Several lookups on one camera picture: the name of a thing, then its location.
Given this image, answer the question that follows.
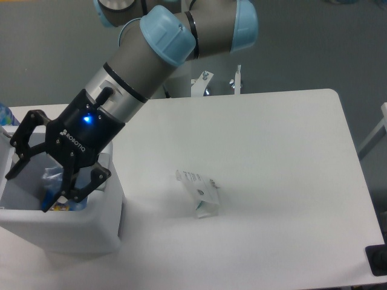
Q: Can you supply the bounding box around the black clamp at table corner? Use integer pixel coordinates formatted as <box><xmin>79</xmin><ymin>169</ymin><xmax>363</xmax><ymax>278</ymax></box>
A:
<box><xmin>365</xmin><ymin>244</ymin><xmax>386</xmax><ymax>277</ymax></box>

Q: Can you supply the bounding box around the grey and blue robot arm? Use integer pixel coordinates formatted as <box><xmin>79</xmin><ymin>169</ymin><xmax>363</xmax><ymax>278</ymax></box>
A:
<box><xmin>5</xmin><ymin>1</ymin><xmax>258</xmax><ymax>211</ymax></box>

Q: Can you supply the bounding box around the white carton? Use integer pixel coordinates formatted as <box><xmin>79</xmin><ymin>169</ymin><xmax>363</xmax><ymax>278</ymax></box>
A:
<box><xmin>175</xmin><ymin>170</ymin><xmax>220</xmax><ymax>219</ymax></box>

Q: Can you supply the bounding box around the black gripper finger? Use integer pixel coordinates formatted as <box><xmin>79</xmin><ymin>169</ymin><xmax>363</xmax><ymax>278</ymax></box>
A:
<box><xmin>5</xmin><ymin>109</ymin><xmax>51</xmax><ymax>179</ymax></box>
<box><xmin>51</xmin><ymin>163</ymin><xmax>111</xmax><ymax>204</ymax></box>

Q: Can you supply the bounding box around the blue bottle at left edge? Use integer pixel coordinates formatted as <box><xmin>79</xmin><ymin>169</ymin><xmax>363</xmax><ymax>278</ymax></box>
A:
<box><xmin>0</xmin><ymin>103</ymin><xmax>20</xmax><ymax>126</ymax></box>

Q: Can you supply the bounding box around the white plastic trash can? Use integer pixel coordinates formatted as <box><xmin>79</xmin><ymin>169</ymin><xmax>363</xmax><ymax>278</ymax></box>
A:
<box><xmin>1</xmin><ymin>135</ymin><xmax>125</xmax><ymax>253</ymax></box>

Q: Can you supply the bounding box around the colourful snack wrapper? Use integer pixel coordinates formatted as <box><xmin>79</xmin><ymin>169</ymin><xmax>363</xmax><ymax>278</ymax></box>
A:
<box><xmin>41</xmin><ymin>192</ymin><xmax>71</xmax><ymax>211</ymax></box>

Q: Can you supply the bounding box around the white bracket with bolt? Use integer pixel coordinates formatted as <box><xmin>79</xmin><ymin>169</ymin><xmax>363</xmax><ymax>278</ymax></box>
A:
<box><xmin>229</xmin><ymin>64</ymin><xmax>243</xmax><ymax>95</ymax></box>

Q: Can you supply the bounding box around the white frame at right edge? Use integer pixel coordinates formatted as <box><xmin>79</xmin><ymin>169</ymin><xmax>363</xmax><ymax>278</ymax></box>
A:
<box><xmin>357</xmin><ymin>102</ymin><xmax>386</xmax><ymax>161</ymax></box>

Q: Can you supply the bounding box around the clear plastic water bottle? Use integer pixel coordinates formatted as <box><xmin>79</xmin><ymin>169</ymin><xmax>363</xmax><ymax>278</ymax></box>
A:
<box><xmin>41</xmin><ymin>165</ymin><xmax>88</xmax><ymax>211</ymax></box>

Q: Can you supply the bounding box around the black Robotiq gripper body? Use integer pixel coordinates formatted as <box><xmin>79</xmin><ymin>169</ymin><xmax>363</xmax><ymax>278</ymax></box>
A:
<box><xmin>45</xmin><ymin>89</ymin><xmax>125</xmax><ymax>168</ymax></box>

